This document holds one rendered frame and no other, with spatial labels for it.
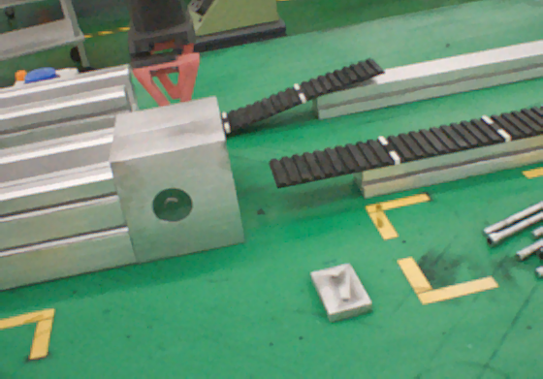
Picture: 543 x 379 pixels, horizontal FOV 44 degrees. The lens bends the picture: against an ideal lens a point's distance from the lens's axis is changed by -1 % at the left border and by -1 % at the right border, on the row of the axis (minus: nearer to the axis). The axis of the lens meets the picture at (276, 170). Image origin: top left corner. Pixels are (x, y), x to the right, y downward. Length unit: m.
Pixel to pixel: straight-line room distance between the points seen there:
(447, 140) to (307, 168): 0.13
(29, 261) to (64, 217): 0.05
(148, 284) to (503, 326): 0.26
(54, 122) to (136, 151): 0.22
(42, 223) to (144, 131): 0.11
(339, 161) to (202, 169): 0.13
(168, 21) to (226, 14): 0.49
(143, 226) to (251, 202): 0.12
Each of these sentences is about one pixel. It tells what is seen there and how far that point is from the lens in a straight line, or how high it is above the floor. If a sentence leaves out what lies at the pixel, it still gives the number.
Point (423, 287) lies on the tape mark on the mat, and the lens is 0.49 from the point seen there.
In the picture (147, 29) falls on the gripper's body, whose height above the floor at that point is 0.92.
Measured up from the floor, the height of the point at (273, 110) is 0.80.
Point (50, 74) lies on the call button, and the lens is 0.88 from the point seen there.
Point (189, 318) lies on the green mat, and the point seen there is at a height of 0.78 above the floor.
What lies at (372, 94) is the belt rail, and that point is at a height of 0.80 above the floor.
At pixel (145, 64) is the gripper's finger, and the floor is 0.89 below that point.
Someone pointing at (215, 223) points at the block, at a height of 0.80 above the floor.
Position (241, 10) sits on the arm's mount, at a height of 0.81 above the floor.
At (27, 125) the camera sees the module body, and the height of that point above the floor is 0.85.
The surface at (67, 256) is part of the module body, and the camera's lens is 0.57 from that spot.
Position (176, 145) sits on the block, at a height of 0.87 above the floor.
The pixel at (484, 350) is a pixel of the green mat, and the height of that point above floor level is 0.78.
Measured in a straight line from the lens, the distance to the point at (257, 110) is 0.76.
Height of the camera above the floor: 1.08
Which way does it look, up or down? 27 degrees down
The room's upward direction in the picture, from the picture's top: 9 degrees counter-clockwise
